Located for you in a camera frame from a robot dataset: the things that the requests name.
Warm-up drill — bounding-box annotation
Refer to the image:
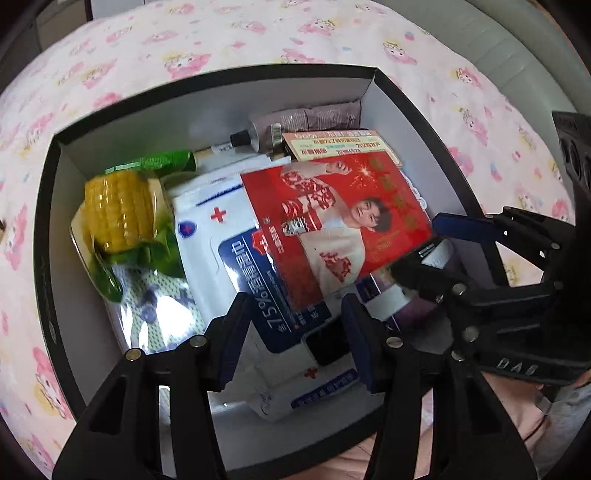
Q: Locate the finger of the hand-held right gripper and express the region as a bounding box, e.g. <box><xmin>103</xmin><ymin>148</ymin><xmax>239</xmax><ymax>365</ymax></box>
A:
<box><xmin>392</xmin><ymin>255</ymin><xmax>560</xmax><ymax>366</ymax></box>
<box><xmin>433</xmin><ymin>206</ymin><xmax>575</xmax><ymax>288</ymax></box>

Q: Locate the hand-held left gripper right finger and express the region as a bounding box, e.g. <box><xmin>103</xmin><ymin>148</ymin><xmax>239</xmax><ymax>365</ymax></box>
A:
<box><xmin>341</xmin><ymin>292</ymin><xmax>539</xmax><ymax>480</ymax></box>

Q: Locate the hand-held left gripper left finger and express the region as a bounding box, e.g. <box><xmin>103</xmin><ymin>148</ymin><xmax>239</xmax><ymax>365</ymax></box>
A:
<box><xmin>52</xmin><ymin>291</ymin><xmax>253</xmax><ymax>480</ymax></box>

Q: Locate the red photo card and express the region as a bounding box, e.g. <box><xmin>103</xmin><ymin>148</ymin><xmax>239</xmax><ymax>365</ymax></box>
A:
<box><xmin>240</xmin><ymin>152</ymin><xmax>435</xmax><ymax>312</ymax></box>

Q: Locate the small colourful card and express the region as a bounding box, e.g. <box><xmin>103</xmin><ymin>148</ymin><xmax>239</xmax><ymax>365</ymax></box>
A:
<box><xmin>281</xmin><ymin>130</ymin><xmax>402</xmax><ymax>168</ymax></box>

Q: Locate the packaged corn cob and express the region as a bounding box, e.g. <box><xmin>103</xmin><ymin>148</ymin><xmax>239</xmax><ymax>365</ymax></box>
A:
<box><xmin>69</xmin><ymin>151</ymin><xmax>197</xmax><ymax>303</ymax></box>

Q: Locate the white and brown cream tube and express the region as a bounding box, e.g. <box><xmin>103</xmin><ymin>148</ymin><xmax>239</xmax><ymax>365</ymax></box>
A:
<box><xmin>229</xmin><ymin>99</ymin><xmax>363</xmax><ymax>151</ymax></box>

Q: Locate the black cardboard box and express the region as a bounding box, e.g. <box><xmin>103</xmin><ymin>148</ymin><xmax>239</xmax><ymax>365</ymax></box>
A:
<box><xmin>33</xmin><ymin>67</ymin><xmax>522</xmax><ymax>472</ymax></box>

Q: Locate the blue and white patterned packet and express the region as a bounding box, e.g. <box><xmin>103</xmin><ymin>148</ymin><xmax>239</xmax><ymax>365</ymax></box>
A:
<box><xmin>104</xmin><ymin>265</ymin><xmax>208</xmax><ymax>356</ymax></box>

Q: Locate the white wet wipes pack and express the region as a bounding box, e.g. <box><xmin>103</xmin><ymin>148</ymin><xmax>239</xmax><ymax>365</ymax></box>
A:
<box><xmin>171</xmin><ymin>171</ymin><xmax>370</xmax><ymax>423</ymax></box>

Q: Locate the grey padded headboard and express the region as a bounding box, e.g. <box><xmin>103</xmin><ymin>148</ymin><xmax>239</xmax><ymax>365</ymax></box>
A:
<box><xmin>383</xmin><ymin>0</ymin><xmax>591</xmax><ymax>153</ymax></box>

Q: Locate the pink printed blanket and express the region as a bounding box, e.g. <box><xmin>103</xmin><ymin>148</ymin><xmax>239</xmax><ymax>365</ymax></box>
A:
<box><xmin>0</xmin><ymin>0</ymin><xmax>578</xmax><ymax>480</ymax></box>

